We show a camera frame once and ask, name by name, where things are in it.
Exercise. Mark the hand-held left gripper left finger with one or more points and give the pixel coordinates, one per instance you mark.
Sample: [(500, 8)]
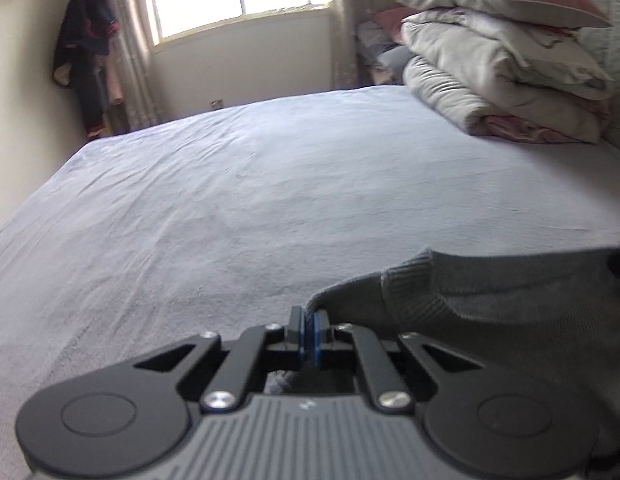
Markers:
[(299, 345)]

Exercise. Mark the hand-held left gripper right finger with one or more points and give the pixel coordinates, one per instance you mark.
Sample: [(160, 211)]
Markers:
[(320, 345)]

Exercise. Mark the grey cat-print sweater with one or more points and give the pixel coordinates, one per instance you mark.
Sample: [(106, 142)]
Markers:
[(490, 300)]

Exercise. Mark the hanging dark clothes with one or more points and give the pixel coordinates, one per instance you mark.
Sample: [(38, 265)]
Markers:
[(85, 55)]

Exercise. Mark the bed with grey sheet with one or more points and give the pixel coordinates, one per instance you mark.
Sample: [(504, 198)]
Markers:
[(240, 200)]

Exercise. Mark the grey quilted headboard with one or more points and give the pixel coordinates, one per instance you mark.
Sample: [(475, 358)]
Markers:
[(617, 60)]

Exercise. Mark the folded white floral duvet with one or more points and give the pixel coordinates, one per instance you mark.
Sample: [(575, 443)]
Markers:
[(470, 80)]

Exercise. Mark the grey folded bedding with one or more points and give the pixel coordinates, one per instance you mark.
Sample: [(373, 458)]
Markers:
[(385, 57)]

